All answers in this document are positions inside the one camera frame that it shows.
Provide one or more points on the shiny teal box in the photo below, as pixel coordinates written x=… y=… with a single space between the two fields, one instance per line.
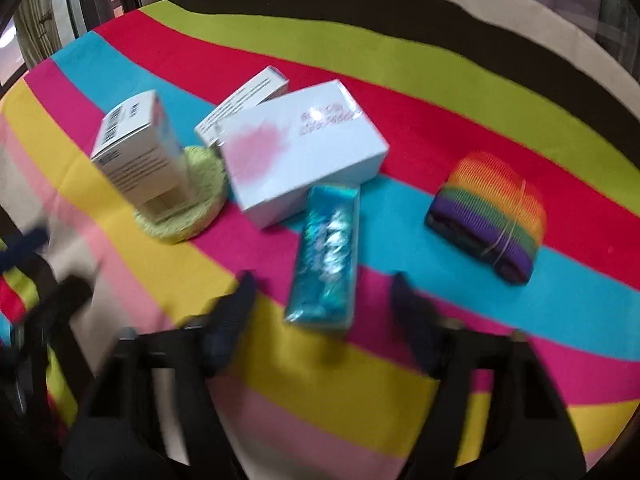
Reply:
x=325 y=260

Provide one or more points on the yellow-green round sponge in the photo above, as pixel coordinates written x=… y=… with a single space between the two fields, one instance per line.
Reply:
x=200 y=200

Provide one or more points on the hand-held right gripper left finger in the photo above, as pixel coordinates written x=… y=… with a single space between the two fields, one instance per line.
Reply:
x=230 y=320

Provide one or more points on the white medicine box blue print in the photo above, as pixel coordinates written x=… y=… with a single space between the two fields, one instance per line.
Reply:
x=145 y=160

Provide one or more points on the slim white box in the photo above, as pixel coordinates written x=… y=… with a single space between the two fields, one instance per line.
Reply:
x=240 y=100

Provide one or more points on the colourful striped blanket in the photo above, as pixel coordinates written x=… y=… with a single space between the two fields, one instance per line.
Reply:
x=400 y=85

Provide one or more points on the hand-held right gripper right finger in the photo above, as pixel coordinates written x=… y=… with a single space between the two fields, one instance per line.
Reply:
x=417 y=325

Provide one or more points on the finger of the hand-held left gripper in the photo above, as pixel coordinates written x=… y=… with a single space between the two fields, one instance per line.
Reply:
x=25 y=241
x=65 y=290

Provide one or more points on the white box pink print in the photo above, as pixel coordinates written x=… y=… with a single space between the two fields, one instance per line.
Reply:
x=300 y=160

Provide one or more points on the rainbow striped band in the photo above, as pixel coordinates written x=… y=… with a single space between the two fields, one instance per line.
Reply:
x=492 y=215

